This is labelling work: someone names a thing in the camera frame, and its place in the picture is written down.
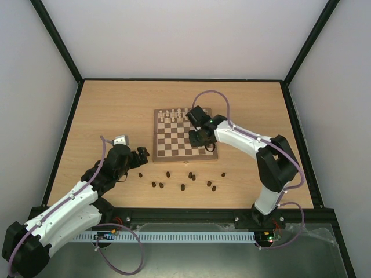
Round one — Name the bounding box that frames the circuit board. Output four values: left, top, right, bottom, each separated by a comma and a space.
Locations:
254, 229, 282, 243
92, 229, 119, 240

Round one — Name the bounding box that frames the black mounting rail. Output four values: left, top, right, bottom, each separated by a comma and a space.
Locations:
28, 207, 337, 229

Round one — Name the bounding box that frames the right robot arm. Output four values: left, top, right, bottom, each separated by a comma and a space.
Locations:
185, 106, 302, 227

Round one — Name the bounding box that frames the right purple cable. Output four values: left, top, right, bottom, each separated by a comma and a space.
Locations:
192, 90, 305, 250

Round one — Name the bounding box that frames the right circuit board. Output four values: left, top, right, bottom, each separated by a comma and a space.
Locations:
254, 229, 282, 243

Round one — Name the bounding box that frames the light blue cable duct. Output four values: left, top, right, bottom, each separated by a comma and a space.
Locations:
71, 231, 256, 244

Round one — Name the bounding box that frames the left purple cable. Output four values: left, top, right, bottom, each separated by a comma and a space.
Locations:
7, 135, 145, 276

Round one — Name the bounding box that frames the purple cable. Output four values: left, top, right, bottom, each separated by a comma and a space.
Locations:
192, 90, 305, 250
7, 135, 145, 276

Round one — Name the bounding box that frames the wooden chess board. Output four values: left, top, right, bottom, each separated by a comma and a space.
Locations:
152, 107, 218, 163

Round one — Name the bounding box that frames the left circuit board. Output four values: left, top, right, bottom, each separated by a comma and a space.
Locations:
92, 229, 119, 240

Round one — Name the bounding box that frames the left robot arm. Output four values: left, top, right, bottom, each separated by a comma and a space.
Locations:
2, 144, 149, 277

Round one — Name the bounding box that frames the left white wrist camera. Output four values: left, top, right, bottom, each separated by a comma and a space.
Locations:
113, 134, 129, 146

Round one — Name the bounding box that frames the black enclosure frame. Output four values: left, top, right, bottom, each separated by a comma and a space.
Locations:
0, 0, 371, 278

